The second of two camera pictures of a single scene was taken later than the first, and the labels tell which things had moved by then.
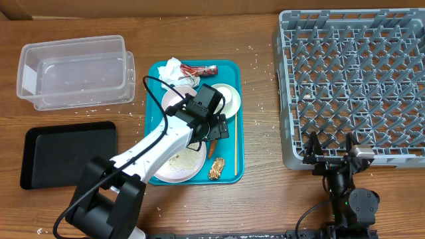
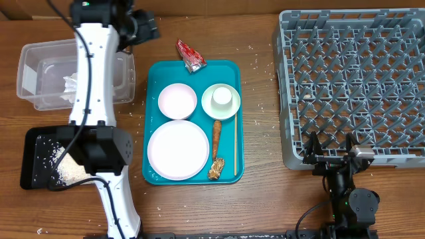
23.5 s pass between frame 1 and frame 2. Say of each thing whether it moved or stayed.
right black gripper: stayed
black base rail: stayed
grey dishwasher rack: stayed
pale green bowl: stayed
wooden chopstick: stayed
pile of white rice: moved
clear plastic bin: stayed
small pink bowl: stayed
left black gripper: moved
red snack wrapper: moved
